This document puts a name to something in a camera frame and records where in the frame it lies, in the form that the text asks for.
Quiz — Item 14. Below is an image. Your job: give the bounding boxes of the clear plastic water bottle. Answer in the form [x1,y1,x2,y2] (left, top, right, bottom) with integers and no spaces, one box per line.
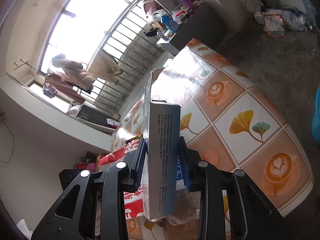
[167,160,200,226]

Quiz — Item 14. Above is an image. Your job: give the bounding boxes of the red shopping bag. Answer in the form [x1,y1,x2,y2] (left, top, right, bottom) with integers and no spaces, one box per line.
[73,152,113,173]

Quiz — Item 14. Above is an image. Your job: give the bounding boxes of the beige hanging cloth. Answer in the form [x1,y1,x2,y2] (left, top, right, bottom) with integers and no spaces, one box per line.
[88,50,122,85]

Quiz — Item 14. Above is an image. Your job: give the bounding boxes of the pink hanging garment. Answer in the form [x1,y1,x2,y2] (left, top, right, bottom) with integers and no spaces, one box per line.
[46,72,85,105]

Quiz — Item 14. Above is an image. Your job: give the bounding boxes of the blue plastic trash basket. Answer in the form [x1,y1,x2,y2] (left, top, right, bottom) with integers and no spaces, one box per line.
[311,87,320,146]

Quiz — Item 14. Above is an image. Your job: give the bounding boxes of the white plastic bag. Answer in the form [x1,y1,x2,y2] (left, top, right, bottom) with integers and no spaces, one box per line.
[241,0,264,15]

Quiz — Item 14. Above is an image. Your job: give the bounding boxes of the grey cabinet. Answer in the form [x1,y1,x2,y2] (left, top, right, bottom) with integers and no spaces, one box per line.
[157,4,227,56]

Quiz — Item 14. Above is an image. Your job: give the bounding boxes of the blue detergent bottle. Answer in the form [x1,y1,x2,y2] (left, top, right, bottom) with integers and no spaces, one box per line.
[161,15,180,33]

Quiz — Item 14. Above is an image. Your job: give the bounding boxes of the metal balcony railing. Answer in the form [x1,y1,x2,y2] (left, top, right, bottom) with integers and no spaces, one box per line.
[78,0,164,119]

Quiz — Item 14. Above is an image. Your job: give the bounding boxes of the purple cup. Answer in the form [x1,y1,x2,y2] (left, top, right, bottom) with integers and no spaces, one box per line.
[181,0,196,10]

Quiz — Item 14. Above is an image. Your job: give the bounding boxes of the red white snack bag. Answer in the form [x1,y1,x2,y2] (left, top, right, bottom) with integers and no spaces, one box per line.
[98,139,146,220]

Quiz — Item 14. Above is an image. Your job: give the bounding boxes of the blue white cardboard box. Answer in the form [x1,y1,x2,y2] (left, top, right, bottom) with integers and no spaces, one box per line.
[141,68,181,222]

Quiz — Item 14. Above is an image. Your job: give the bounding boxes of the pile of plastic packages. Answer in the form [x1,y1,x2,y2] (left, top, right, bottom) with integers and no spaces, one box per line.
[253,5,317,38]

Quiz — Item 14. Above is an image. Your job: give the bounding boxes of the beige hanging jacket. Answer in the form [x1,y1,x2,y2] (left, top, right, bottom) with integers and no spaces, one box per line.
[52,54,97,91]

